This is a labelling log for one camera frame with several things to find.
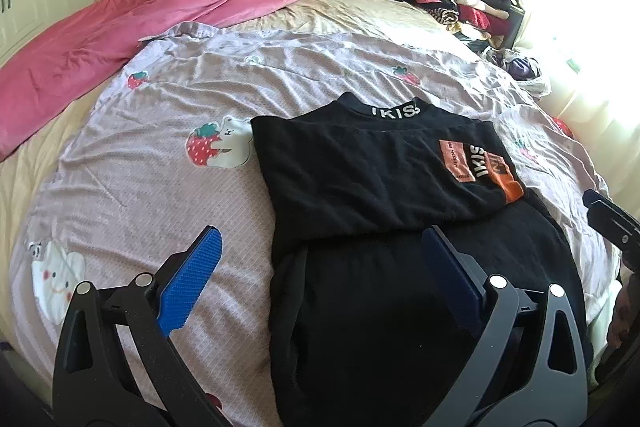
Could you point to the black bedside box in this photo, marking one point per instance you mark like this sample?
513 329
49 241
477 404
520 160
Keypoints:
517 24

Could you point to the beige bed sheet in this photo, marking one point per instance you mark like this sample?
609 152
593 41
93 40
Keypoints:
360 12

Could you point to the crumpled clothes at bedside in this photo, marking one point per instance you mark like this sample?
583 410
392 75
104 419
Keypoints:
520 67

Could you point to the pink blanket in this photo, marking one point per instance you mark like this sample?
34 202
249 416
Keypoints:
125 27

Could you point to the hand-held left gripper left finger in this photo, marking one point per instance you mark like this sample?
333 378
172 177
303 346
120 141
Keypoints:
192 274

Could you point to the red bag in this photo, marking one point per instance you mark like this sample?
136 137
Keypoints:
562 127

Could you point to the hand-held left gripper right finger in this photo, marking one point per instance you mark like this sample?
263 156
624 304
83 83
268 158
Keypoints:
450 277

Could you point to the person's right hand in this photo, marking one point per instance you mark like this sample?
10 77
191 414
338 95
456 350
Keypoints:
622 312

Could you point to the lilac printed bed cover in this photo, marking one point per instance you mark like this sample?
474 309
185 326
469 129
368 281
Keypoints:
150 187

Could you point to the black sweater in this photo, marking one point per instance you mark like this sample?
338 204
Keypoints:
375 167

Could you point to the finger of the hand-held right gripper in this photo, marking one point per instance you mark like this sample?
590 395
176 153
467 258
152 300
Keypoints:
615 227

